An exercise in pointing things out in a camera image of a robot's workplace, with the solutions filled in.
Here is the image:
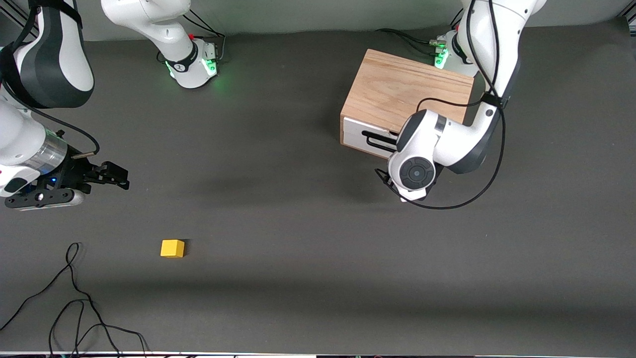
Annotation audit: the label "black drawer handle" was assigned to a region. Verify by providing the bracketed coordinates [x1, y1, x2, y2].
[363, 129, 399, 153]

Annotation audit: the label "yellow cube block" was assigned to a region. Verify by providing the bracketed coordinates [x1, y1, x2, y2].
[160, 239, 185, 259]

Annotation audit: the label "white drawer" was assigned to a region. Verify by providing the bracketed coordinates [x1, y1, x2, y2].
[343, 116, 401, 160]

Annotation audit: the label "wooden drawer cabinet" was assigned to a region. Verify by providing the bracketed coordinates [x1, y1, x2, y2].
[340, 48, 475, 161]

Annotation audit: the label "thin black loose cable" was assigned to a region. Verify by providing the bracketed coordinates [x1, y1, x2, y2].
[0, 242, 150, 357]

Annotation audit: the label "black left arm base cables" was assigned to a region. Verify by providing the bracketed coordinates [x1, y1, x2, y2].
[375, 12, 465, 56]

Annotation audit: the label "black arm base cables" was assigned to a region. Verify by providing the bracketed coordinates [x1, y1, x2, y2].
[158, 10, 227, 64]
[375, 12, 465, 56]

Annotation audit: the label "black right arm base cables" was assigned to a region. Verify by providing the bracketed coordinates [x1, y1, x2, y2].
[158, 10, 227, 64]

